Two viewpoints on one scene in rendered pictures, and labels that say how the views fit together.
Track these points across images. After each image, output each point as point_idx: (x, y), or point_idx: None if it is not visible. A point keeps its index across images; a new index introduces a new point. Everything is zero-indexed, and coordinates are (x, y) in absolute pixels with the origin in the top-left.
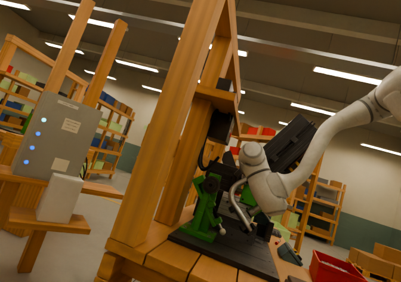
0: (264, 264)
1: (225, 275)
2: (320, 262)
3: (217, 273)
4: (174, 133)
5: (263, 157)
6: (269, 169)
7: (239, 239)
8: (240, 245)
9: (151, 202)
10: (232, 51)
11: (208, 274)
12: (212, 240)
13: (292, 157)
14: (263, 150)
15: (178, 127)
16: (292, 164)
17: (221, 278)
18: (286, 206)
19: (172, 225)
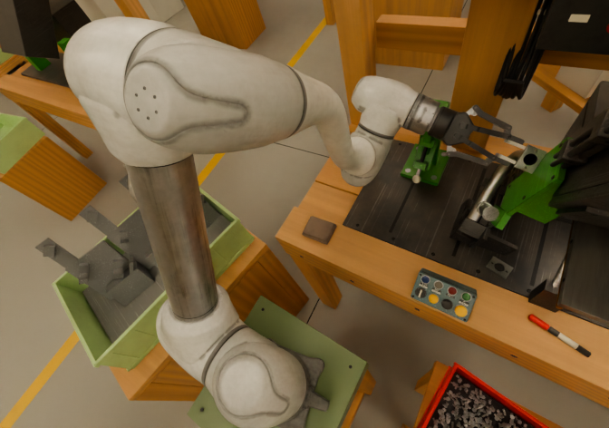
0: (374, 223)
1: (339, 179)
2: (454, 364)
3: (338, 173)
4: (343, 41)
5: (356, 105)
6: (362, 127)
7: (456, 219)
8: (432, 216)
9: (351, 98)
10: None
11: (333, 167)
12: (401, 173)
13: (591, 186)
14: (355, 96)
15: (346, 34)
16: None
17: (333, 175)
18: (344, 178)
19: (451, 146)
